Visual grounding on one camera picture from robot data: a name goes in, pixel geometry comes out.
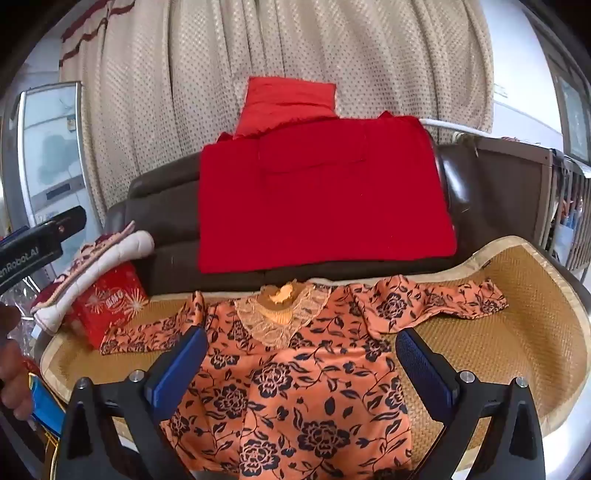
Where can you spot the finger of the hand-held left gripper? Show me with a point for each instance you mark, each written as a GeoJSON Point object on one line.
{"type": "Point", "coordinates": [69, 219]}

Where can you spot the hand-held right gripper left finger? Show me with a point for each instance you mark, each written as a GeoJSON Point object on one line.
{"type": "Point", "coordinates": [180, 374]}

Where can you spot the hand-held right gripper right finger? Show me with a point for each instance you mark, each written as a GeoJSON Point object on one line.
{"type": "Point", "coordinates": [422, 369]}

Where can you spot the orange floral shirt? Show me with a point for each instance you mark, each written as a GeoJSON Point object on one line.
{"type": "Point", "coordinates": [295, 383]}

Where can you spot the person's left hand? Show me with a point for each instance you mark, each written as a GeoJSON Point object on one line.
{"type": "Point", "coordinates": [14, 378]}

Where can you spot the white quilted cushion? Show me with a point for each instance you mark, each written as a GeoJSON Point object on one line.
{"type": "Point", "coordinates": [134, 244]}

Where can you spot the silver refrigerator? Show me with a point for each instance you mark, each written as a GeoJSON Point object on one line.
{"type": "Point", "coordinates": [51, 152]}

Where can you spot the woven straw mat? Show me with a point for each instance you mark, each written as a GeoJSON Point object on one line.
{"type": "Point", "coordinates": [508, 350]}

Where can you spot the red printed box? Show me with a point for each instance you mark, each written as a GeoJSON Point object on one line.
{"type": "Point", "coordinates": [111, 300]}

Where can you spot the brown leather sofa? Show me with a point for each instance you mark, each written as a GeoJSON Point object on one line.
{"type": "Point", "coordinates": [161, 207]}

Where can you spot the blue plastic item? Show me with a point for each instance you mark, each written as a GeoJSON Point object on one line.
{"type": "Point", "coordinates": [44, 406]}

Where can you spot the beige dotted curtain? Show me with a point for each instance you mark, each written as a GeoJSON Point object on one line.
{"type": "Point", "coordinates": [184, 92]}

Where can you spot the red blanket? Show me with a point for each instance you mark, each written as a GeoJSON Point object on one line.
{"type": "Point", "coordinates": [323, 194]}

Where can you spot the brown wooden crib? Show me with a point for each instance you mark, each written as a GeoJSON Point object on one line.
{"type": "Point", "coordinates": [508, 157]}

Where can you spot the white pipe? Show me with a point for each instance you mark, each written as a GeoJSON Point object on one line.
{"type": "Point", "coordinates": [457, 128]}

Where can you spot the red pillow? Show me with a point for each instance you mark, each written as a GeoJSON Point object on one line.
{"type": "Point", "coordinates": [286, 101]}

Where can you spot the framed window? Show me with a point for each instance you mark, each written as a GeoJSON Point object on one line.
{"type": "Point", "coordinates": [575, 115]}

